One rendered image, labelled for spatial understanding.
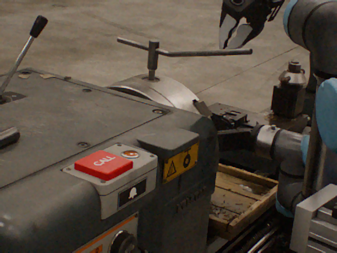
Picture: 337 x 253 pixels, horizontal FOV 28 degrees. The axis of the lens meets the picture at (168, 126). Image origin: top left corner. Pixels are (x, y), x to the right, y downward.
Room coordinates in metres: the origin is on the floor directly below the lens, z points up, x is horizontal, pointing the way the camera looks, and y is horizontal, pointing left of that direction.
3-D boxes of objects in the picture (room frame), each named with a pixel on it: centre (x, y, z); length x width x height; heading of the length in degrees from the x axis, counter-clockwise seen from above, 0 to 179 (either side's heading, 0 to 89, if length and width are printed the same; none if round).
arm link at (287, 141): (1.42, -0.30, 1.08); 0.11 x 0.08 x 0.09; 59
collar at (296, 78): (1.84, -0.34, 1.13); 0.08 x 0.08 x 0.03
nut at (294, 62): (1.84, -0.34, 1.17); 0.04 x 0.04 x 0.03
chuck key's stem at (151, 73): (1.36, 0.04, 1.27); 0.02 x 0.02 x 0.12; 53
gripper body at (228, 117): (1.50, -0.17, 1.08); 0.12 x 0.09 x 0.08; 59
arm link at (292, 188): (1.40, -0.31, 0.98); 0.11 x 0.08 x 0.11; 14
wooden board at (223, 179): (1.58, -0.09, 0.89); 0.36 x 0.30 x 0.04; 59
